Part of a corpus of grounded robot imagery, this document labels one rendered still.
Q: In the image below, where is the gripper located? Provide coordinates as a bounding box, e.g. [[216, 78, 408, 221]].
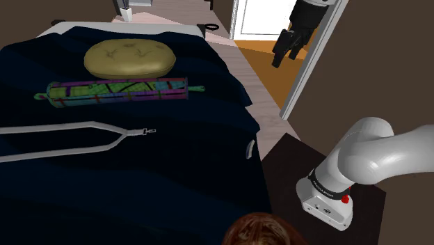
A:
[[271, 0, 330, 69]]

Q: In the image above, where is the white door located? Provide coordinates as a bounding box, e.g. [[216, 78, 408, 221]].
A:
[[230, 0, 298, 42]]

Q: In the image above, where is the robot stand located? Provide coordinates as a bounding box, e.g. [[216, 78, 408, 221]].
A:
[[261, 132, 387, 245]]

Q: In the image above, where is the yellow oval cushion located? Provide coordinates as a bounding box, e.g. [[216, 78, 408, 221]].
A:
[[83, 38, 177, 80]]

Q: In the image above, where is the white plant pot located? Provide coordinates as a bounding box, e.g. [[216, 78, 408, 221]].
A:
[[120, 6, 134, 23]]

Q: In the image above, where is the bed with dark blue cover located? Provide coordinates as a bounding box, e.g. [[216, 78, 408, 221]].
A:
[[0, 21, 273, 245]]

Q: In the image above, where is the colourful patterned rolling pin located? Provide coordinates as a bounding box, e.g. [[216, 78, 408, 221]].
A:
[[33, 77, 206, 109]]

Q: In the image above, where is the reddish brown round thing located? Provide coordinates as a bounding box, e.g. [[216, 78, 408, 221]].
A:
[[221, 212, 309, 245]]

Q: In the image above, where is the grey lanyard strap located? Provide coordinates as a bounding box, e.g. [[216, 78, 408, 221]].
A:
[[0, 120, 157, 164]]

